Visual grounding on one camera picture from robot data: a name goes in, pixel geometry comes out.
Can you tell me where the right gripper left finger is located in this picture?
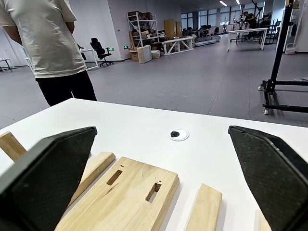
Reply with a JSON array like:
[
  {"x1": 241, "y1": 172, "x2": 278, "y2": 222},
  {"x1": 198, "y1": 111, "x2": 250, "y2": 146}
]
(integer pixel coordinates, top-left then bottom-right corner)
[{"x1": 0, "y1": 126, "x2": 98, "y2": 231}]

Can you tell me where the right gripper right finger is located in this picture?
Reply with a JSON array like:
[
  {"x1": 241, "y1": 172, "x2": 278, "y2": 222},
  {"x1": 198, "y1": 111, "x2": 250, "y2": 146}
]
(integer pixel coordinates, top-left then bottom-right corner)
[{"x1": 228, "y1": 125, "x2": 308, "y2": 231}]

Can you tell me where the wooden bar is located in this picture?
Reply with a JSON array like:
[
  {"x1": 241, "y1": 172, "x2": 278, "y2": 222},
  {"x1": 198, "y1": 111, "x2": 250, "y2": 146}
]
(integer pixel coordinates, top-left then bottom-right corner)
[
  {"x1": 184, "y1": 183, "x2": 223, "y2": 231},
  {"x1": 255, "y1": 209, "x2": 272, "y2": 231},
  {"x1": 68, "y1": 152, "x2": 116, "y2": 207},
  {"x1": 0, "y1": 131, "x2": 27, "y2": 162}
]

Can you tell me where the wooden seat board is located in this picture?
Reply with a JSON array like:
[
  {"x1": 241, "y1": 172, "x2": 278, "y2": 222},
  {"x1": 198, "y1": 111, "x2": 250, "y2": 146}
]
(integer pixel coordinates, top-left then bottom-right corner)
[{"x1": 54, "y1": 156, "x2": 180, "y2": 231}]

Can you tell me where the black wheeled stand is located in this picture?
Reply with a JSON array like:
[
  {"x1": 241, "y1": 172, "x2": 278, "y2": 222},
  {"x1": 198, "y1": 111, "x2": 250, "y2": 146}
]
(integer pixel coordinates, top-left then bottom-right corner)
[{"x1": 257, "y1": 0, "x2": 308, "y2": 116}]

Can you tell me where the person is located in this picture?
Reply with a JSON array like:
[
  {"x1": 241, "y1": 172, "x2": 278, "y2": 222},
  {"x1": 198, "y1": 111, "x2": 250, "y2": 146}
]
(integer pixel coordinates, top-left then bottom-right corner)
[
  {"x1": 241, "y1": 11, "x2": 257, "y2": 41},
  {"x1": 0, "y1": 0, "x2": 98, "y2": 107}
]

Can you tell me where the black office chair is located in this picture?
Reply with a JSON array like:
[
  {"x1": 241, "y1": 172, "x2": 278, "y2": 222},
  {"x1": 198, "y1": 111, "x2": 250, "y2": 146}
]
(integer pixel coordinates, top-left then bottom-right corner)
[{"x1": 89, "y1": 38, "x2": 115, "y2": 67}]

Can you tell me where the white storage rack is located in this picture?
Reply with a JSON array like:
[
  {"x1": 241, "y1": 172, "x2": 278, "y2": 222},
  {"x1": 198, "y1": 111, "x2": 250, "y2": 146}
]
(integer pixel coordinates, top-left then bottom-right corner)
[{"x1": 127, "y1": 11, "x2": 160, "y2": 55}]

